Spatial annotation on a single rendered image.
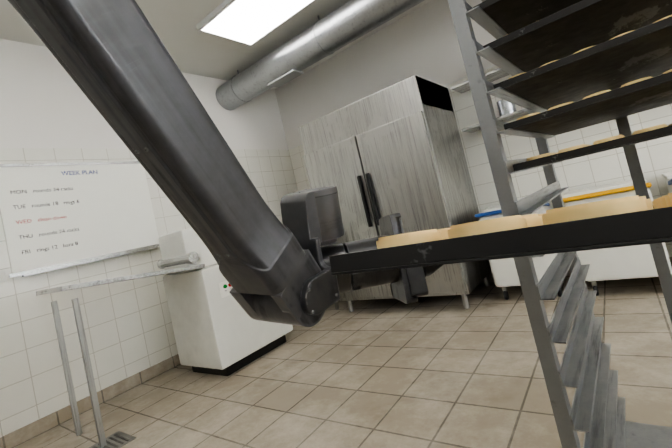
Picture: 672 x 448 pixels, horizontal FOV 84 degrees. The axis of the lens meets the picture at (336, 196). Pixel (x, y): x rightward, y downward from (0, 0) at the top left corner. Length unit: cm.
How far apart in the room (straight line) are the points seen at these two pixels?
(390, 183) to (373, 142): 41
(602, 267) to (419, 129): 170
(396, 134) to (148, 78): 314
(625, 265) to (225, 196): 319
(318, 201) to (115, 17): 24
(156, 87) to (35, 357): 343
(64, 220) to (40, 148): 61
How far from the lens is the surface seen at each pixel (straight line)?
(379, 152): 344
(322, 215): 41
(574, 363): 106
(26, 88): 401
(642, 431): 169
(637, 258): 335
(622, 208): 24
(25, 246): 364
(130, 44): 29
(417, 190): 329
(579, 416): 106
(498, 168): 87
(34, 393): 369
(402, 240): 27
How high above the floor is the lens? 104
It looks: 3 degrees up
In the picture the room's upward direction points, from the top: 13 degrees counter-clockwise
